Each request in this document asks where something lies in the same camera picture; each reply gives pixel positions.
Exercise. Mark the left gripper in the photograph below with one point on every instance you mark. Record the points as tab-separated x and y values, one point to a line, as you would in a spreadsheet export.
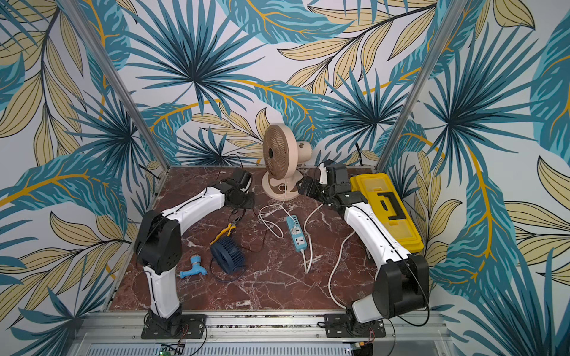
250	202

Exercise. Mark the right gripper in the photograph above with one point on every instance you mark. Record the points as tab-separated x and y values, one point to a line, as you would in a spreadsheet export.
309	188

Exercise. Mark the teal power strip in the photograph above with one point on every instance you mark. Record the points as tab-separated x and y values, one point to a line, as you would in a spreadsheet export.
298	238

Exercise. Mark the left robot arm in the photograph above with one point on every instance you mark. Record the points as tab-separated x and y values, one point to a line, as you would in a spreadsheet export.
158	245

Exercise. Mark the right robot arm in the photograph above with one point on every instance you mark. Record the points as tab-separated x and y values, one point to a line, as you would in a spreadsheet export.
401	282

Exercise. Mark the beige desk fan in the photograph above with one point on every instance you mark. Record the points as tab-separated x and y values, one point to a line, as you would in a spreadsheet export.
282	155

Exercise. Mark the yellow black pliers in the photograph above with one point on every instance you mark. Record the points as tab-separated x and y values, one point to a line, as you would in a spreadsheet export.
225	232

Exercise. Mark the yellow black toolbox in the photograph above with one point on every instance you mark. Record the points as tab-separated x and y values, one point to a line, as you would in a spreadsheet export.
388	207

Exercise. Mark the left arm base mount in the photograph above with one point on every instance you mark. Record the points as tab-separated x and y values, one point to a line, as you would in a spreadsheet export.
178	326

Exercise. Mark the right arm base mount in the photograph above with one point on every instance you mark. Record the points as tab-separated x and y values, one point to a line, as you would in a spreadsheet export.
345	325

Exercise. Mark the aluminium front rail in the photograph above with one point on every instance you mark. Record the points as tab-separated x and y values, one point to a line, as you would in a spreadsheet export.
263	333

